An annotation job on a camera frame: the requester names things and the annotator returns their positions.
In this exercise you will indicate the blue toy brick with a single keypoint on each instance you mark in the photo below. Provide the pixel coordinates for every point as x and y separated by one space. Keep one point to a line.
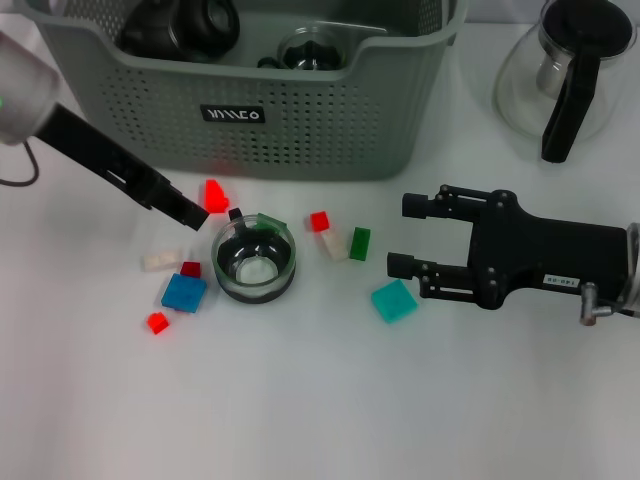
184 295

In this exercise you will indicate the white toy brick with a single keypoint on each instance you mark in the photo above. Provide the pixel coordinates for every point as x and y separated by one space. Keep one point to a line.
162 260
335 246

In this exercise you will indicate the glass teacup black sleeve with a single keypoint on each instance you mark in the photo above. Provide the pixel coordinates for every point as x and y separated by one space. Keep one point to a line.
220 30
250 295
310 52

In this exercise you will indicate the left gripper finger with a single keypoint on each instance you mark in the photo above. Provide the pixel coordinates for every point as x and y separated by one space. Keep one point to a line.
175 202

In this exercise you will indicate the red sloped toy brick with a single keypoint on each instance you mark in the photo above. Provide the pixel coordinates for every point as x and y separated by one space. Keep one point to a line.
216 197

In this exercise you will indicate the green toy brick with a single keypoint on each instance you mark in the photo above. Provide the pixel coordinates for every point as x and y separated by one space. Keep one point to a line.
360 243
267 220

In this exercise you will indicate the small red toy brick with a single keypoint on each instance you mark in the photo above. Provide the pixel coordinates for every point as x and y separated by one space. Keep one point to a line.
320 221
158 323

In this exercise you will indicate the teal flat toy brick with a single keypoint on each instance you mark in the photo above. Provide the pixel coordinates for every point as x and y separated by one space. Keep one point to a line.
395 302

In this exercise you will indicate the grey perforated storage bin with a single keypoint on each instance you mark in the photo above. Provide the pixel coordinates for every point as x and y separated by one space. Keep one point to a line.
300 140

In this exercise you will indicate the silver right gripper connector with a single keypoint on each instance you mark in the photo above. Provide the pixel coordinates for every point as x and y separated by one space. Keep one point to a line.
589 305

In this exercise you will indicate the dark red toy brick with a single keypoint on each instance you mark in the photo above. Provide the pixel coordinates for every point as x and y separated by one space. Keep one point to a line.
191 269

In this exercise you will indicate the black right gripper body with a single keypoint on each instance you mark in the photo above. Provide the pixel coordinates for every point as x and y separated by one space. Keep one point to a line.
540 255

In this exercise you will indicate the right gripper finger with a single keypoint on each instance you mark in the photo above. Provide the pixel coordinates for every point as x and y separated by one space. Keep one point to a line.
402 265
420 206

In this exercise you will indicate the dark clay teapot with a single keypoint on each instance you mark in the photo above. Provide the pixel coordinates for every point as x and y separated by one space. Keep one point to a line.
145 35

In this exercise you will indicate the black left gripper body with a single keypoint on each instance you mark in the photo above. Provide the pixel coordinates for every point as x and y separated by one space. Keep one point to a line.
90 150

